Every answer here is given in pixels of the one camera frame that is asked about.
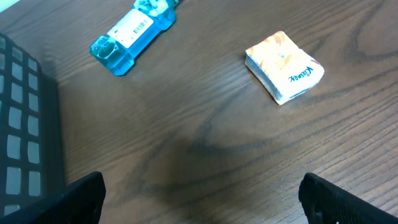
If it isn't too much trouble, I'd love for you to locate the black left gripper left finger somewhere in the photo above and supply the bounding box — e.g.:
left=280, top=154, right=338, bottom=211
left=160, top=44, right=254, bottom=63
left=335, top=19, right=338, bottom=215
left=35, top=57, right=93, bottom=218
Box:
left=1, top=171, right=106, bottom=224

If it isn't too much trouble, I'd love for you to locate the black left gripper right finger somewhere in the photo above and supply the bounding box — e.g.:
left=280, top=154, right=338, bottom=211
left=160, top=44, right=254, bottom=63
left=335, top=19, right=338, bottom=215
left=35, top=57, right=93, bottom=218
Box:
left=298, top=172, right=397, bottom=224

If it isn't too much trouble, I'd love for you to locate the small orange box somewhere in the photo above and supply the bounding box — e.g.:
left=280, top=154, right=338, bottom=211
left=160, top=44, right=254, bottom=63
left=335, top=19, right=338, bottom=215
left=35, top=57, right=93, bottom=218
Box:
left=245, top=31, right=325, bottom=105

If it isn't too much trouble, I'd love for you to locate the teal mouthwash bottle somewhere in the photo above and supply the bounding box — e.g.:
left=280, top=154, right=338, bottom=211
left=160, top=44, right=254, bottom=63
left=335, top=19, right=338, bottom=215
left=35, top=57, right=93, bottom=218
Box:
left=90, top=0, right=179, bottom=77

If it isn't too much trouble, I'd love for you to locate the grey plastic basket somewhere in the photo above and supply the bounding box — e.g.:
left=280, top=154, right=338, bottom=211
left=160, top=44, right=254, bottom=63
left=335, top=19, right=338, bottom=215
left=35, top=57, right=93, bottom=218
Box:
left=1, top=34, right=65, bottom=217

